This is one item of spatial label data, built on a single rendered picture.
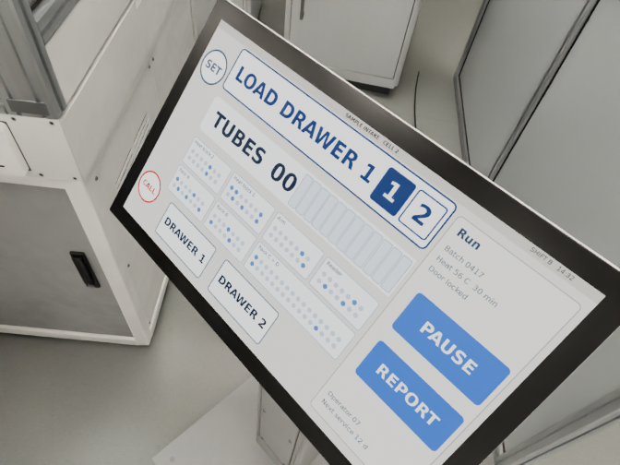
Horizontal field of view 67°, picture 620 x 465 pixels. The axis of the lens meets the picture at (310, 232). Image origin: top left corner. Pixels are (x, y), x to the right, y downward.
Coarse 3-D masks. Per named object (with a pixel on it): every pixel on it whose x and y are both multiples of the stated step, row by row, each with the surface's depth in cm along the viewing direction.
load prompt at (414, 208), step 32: (256, 64) 52; (256, 96) 51; (288, 96) 49; (288, 128) 49; (320, 128) 48; (352, 128) 46; (320, 160) 48; (352, 160) 46; (384, 160) 44; (352, 192) 46; (384, 192) 44; (416, 192) 43; (416, 224) 43
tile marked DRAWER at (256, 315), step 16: (224, 272) 53; (240, 272) 52; (208, 288) 55; (224, 288) 53; (240, 288) 52; (224, 304) 53; (240, 304) 52; (256, 304) 51; (240, 320) 52; (256, 320) 51; (272, 320) 50; (256, 336) 51
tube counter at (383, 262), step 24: (288, 168) 49; (288, 192) 49; (312, 192) 48; (312, 216) 48; (336, 216) 47; (360, 216) 45; (336, 240) 47; (360, 240) 45; (384, 240) 44; (360, 264) 45; (384, 264) 44; (408, 264) 43; (384, 288) 44
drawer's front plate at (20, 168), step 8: (0, 128) 76; (0, 136) 76; (8, 136) 78; (0, 144) 78; (8, 144) 78; (16, 144) 80; (0, 152) 79; (8, 152) 79; (16, 152) 80; (0, 160) 81; (8, 160) 81; (16, 160) 81; (24, 160) 83; (0, 168) 82; (8, 168) 82; (16, 168) 82; (24, 168) 83
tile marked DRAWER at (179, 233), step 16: (176, 208) 57; (160, 224) 59; (176, 224) 57; (192, 224) 56; (176, 240) 57; (192, 240) 56; (208, 240) 55; (192, 256) 56; (208, 256) 55; (192, 272) 56
